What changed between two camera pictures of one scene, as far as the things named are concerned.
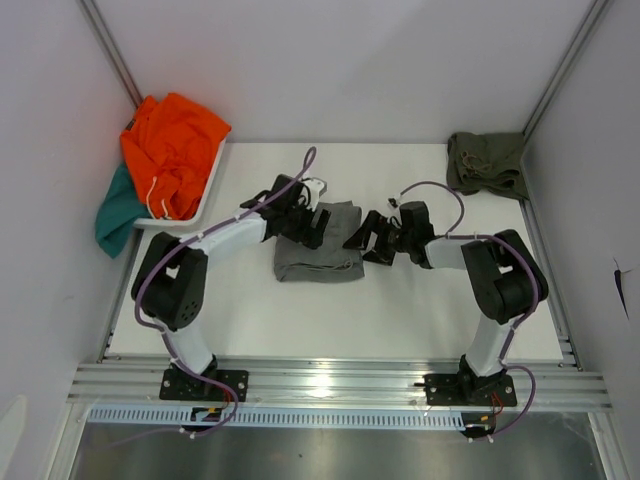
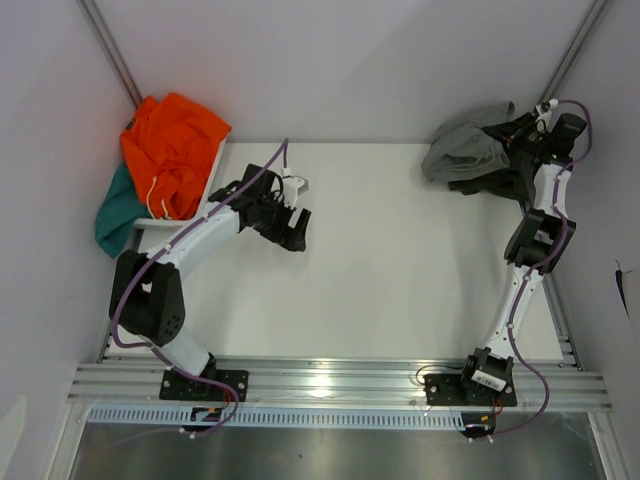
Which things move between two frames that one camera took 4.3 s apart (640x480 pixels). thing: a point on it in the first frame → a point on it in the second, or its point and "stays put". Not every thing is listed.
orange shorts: x=171 y=147 stays put
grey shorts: x=338 y=260 → x=463 y=148
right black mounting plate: x=453 y=390 stays put
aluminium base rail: x=379 y=386 stays put
